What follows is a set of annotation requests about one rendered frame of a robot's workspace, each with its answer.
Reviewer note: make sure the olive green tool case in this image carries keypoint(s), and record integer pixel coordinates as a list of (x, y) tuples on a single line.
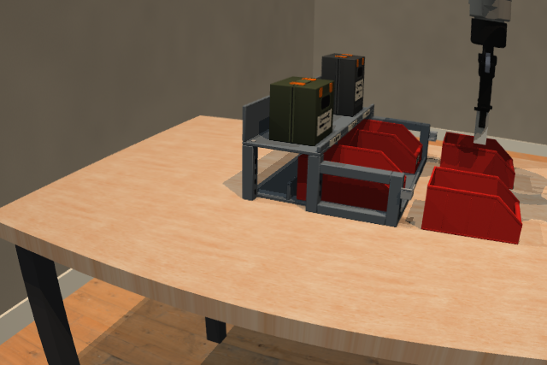
[(301, 110)]

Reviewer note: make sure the black case with orange latches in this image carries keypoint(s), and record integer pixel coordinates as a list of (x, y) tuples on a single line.
[(347, 71)]

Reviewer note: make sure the grey metal shelf rack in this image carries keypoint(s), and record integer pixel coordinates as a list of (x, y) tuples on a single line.
[(282, 184)]

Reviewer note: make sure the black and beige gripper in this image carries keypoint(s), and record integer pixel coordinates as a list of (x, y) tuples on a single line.
[(490, 34)]

